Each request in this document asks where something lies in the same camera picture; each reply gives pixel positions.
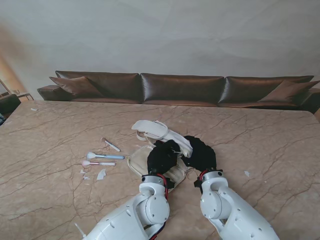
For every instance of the pink ferrule makeup brush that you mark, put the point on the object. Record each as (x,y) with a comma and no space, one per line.
(105,164)

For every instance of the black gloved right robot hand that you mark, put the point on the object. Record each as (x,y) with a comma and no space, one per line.
(203,157)

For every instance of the brown leather sofa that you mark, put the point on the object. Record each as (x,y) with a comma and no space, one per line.
(180,87)

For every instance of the light wooden side table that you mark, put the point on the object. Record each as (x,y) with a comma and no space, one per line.
(25,95)

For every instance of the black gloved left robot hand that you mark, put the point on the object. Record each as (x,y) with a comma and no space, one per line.
(160,160)

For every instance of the dark armchair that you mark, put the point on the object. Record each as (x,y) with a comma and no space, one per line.
(8,103)

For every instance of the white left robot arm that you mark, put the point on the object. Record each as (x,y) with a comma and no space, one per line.
(135,215)

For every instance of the brown sofa pillow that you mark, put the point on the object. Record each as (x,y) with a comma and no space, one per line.
(77,86)
(287,91)

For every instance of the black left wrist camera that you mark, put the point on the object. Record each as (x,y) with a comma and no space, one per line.
(171,185)

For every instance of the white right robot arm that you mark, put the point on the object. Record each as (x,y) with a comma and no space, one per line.
(230,212)

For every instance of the large torn white paper scrap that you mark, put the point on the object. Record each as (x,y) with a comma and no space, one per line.
(101,174)

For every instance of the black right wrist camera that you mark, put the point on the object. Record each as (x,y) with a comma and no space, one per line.
(197,183)

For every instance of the cream white cosmetics bag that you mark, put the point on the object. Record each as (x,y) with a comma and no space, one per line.
(150,127)

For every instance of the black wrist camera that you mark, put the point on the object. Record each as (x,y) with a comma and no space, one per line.
(171,185)
(197,183)

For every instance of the white zip tie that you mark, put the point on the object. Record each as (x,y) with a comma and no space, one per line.
(80,230)

